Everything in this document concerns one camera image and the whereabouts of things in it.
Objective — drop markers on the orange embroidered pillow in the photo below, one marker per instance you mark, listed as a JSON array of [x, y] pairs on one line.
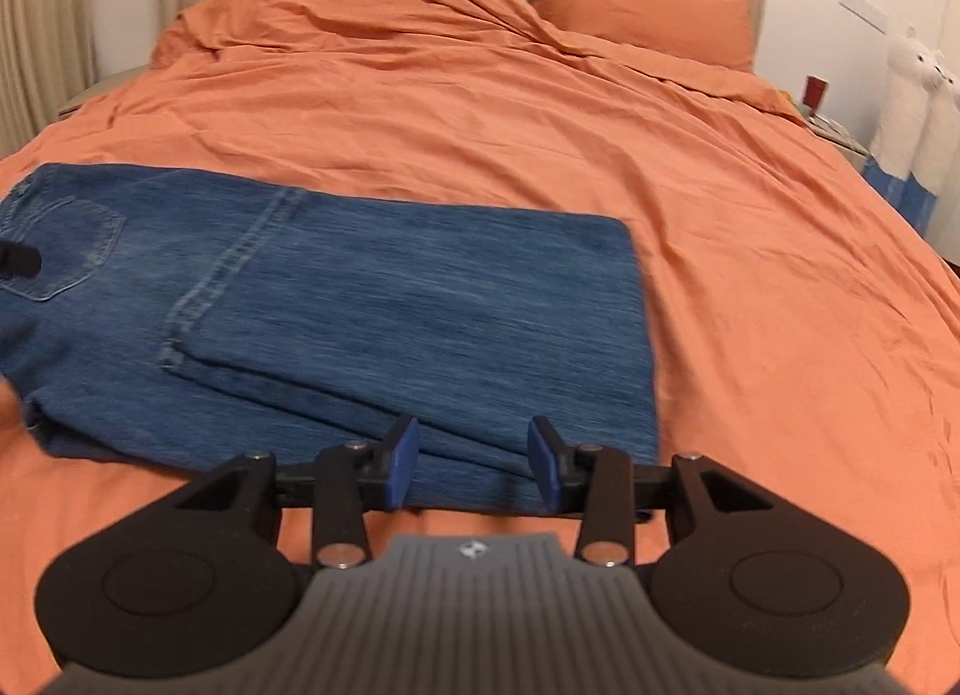
[[645, 1]]

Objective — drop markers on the white wall switch plate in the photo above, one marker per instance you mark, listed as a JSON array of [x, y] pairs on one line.
[[866, 8]]

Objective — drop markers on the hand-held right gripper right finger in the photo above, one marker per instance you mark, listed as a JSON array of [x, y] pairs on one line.
[[541, 462]]

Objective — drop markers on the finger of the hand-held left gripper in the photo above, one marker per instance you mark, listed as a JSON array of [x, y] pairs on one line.
[[19, 258]]

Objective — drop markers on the white alpaca plush toy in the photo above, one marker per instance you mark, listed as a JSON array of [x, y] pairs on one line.
[[900, 117], [941, 155]]

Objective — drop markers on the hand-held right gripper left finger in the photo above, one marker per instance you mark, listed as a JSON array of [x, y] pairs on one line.
[[401, 459]]

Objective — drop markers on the beige pleated curtain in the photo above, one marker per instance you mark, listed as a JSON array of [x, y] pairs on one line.
[[41, 50]]

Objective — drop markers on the blue denim pants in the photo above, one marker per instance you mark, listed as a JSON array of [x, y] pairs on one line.
[[375, 320]]

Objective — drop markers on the red cup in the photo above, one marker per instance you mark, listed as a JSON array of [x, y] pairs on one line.
[[815, 93]]

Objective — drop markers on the orange duvet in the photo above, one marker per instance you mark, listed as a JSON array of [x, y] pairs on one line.
[[600, 162]]

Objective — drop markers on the white nightstand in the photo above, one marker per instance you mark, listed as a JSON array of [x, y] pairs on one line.
[[840, 140]]

